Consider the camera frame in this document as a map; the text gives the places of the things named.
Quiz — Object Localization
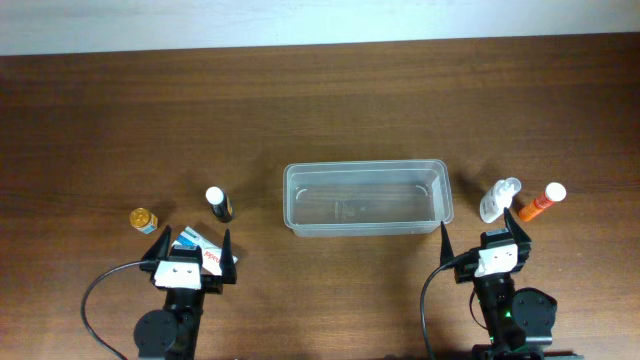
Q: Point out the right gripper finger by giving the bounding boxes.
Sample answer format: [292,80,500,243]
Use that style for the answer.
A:
[503,208,531,245]
[440,222,455,267]

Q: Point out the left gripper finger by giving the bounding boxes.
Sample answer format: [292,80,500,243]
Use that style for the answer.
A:
[219,229,236,273]
[141,225,172,261]

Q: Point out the white Panadol box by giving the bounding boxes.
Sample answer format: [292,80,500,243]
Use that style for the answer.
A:
[172,227,238,283]

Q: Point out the small gold lid jar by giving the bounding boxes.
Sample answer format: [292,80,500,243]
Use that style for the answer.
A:
[129,208,158,234]

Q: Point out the white nasal spray bottle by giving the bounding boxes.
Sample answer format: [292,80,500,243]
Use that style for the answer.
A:
[479,177,522,223]

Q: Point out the orange Redoxon tube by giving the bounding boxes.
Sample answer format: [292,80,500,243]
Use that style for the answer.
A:
[518,182,567,222]

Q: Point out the dark bottle white cap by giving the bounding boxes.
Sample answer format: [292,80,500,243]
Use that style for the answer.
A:
[205,186,234,223]

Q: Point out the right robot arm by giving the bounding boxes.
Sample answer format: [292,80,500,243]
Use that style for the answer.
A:
[423,210,580,360]

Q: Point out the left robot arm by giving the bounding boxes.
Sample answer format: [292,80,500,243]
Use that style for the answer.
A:
[134,226,237,359]

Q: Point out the clear plastic container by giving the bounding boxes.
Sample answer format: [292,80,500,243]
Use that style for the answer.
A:
[283,159,454,237]

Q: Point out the right black cable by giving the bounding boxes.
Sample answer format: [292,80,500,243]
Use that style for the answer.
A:
[419,252,481,360]

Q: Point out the black cable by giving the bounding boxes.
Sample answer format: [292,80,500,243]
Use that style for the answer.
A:
[419,252,481,360]
[80,259,151,360]

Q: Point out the left black cable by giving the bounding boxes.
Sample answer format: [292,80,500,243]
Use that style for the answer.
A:
[80,259,151,360]

